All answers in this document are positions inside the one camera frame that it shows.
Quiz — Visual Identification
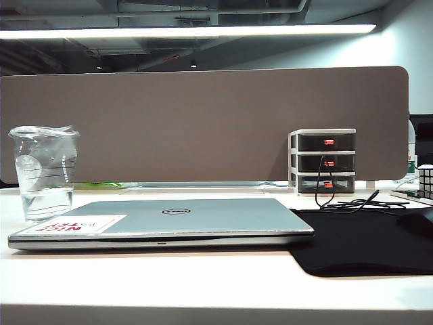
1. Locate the clear plastic Starbucks cup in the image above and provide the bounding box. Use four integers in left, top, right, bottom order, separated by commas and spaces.
7, 124, 82, 223

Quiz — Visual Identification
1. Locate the silver Dell laptop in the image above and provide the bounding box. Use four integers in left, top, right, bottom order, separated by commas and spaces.
7, 198, 315, 252

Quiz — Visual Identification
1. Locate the brown desk partition panel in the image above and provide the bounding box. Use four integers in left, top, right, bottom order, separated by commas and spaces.
0, 65, 411, 184

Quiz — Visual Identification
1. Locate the small three-drawer organizer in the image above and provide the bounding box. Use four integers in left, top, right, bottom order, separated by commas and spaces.
288, 128, 357, 198

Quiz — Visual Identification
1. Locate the dark translucent organizer drawer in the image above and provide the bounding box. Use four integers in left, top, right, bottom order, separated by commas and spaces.
297, 154, 355, 173
297, 175, 355, 194
297, 133, 355, 152

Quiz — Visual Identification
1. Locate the green flat item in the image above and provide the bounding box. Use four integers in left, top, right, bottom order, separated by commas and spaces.
74, 181, 139, 190

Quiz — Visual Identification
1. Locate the long ceiling light strip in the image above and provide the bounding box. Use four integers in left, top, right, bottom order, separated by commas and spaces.
0, 23, 378, 40

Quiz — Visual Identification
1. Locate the black mouse pad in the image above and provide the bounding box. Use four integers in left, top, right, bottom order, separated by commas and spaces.
290, 207, 433, 279

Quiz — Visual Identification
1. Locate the white keyboard with green keys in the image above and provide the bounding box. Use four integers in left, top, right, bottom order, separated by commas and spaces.
390, 189, 422, 201

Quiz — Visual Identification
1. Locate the clear bottle with green label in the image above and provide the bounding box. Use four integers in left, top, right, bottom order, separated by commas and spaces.
407, 118, 417, 176

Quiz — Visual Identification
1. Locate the black equipment beside partition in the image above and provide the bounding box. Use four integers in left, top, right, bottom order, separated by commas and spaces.
409, 114, 433, 167

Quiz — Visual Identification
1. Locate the black computer mouse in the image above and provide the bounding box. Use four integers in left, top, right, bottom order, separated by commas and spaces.
396, 206, 433, 235

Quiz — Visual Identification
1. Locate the black Rubik's cube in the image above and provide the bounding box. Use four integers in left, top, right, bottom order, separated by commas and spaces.
416, 164, 433, 201

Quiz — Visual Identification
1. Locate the silver rail under partition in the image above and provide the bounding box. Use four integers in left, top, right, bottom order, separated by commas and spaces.
137, 180, 262, 189

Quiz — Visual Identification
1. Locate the thin black cable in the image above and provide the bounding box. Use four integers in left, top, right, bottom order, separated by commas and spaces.
314, 154, 411, 213

